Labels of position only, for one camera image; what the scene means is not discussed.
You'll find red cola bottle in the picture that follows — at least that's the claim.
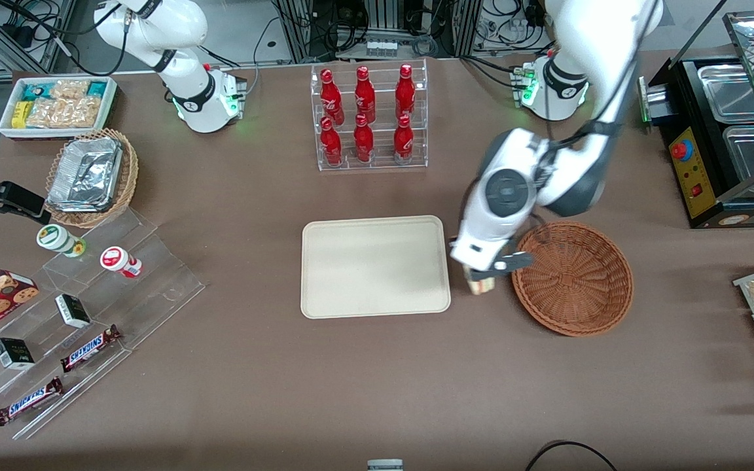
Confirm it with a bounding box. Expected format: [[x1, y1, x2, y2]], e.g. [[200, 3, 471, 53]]
[[354, 66, 377, 124], [353, 114, 376, 164], [319, 116, 344, 166], [319, 69, 346, 126], [395, 64, 417, 121], [393, 114, 416, 164]]

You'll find aluminium frame with cables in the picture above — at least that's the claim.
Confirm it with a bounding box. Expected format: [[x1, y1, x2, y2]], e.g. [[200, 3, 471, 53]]
[[271, 0, 486, 64]]

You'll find green cap yogurt bottle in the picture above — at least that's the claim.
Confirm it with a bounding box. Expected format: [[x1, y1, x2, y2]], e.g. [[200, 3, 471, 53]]
[[36, 224, 88, 259]]

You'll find black cable loop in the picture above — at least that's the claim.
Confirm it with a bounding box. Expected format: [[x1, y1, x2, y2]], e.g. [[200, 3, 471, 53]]
[[524, 440, 621, 471]]

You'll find aluminium foil container stack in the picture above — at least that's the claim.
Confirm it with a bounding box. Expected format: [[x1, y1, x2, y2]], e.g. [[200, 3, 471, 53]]
[[46, 136, 124, 214]]

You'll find triangular sandwich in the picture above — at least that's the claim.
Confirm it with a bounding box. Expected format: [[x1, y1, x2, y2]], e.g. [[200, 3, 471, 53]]
[[467, 273, 497, 297]]

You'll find beige rectangular tray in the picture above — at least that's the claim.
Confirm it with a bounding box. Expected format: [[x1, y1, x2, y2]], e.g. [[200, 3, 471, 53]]
[[300, 215, 452, 320]]

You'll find small black carton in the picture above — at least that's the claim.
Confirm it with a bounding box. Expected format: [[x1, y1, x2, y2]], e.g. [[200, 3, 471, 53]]
[[54, 293, 92, 330], [0, 337, 36, 372]]

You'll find clear acrylic bottle rack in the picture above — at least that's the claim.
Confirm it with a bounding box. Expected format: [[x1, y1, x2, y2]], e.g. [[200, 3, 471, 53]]
[[310, 59, 429, 172]]

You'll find light wicker basket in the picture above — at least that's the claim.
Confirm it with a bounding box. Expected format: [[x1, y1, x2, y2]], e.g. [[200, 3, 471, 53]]
[[44, 128, 139, 229]]

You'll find round brown wicker basket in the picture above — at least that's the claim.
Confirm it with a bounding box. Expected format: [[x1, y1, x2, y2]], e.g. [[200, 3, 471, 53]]
[[511, 221, 634, 338]]

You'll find black food warmer machine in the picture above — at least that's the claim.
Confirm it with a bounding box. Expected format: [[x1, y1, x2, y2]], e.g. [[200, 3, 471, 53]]
[[637, 10, 754, 230]]

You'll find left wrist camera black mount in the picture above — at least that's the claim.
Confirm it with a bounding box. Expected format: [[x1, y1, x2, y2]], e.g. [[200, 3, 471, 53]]
[[493, 251, 535, 273]]

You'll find clear acrylic step stand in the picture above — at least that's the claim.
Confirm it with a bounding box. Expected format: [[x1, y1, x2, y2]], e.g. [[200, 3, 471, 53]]
[[0, 207, 207, 441]]

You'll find Snickers chocolate bar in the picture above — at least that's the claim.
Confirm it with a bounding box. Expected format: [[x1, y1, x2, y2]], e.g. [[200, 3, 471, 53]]
[[0, 375, 65, 428], [60, 324, 123, 374]]

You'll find clear bag of crackers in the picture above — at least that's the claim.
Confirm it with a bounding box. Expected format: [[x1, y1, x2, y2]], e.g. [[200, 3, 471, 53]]
[[26, 80, 103, 129]]

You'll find red cap yogurt bottle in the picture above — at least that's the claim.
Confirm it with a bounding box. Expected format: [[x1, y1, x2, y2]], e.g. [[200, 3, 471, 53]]
[[99, 246, 144, 279]]

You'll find white plastic snack bin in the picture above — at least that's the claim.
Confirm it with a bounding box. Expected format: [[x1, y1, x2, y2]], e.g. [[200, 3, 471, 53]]
[[0, 76, 118, 140]]

